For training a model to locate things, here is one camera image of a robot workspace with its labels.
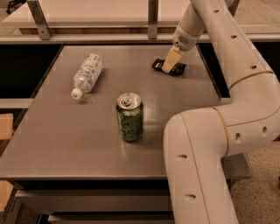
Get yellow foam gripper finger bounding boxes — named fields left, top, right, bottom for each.
left=162, top=46, right=183, bottom=74

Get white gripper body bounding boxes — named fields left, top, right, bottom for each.
left=172, top=24, right=201, bottom=52

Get black rxbar chocolate wrapper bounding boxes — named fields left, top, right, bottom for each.
left=151, top=59, right=186, bottom=76

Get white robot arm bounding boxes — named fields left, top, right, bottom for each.
left=163, top=0, right=280, bottom=224

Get green soda can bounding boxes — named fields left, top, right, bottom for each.
left=116, top=93, right=144, bottom=142

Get clear plastic water bottle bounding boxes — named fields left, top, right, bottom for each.
left=71, top=53, right=103, bottom=100

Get grey drawer cabinet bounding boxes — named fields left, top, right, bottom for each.
left=15, top=178, right=173, bottom=222

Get middle metal rail bracket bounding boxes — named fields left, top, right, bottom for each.
left=147, top=0, right=158, bottom=39

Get metal rail bracket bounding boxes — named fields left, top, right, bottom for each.
left=147, top=0, right=158, bottom=39
left=27, top=0, right=52, bottom=40

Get left metal rail bracket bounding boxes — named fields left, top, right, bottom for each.
left=27, top=0, right=52, bottom=40

